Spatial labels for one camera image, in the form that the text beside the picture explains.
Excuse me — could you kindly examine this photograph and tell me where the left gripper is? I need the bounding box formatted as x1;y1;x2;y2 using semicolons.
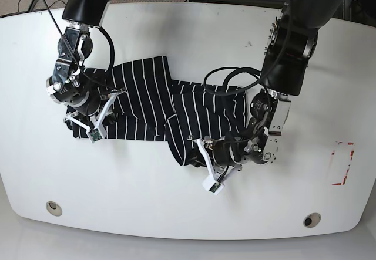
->
187;135;247;183

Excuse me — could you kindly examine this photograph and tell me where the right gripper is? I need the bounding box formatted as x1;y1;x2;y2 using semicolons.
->
46;77;126;134

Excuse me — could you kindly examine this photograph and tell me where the navy white striped t-shirt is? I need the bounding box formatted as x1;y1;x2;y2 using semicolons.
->
66;55;250;168

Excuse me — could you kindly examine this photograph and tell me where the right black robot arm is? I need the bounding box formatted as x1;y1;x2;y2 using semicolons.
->
46;0;126;142

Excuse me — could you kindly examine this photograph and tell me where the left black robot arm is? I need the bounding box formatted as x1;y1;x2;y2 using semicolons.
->
194;0;342;193

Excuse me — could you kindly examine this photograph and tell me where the red tape corner marking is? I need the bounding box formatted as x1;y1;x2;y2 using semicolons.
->
328;141;355;185

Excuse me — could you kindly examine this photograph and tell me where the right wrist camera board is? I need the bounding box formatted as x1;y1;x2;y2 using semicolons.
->
86;129;103;143

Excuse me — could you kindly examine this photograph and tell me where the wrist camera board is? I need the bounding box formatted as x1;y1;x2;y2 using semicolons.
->
202;175;224;195
86;129;103;143

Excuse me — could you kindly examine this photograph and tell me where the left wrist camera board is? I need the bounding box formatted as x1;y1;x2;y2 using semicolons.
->
202;175;224;195

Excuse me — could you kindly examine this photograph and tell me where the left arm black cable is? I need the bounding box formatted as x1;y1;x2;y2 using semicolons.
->
203;0;297;96

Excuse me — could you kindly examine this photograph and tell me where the left table cable grommet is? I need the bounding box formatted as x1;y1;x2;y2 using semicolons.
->
46;201;62;217

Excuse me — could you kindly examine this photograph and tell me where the table cable grommet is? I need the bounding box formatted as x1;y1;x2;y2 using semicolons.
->
303;212;321;228
46;201;62;217

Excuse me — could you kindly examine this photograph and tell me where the right table cable grommet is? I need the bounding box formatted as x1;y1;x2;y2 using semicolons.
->
303;212;321;228

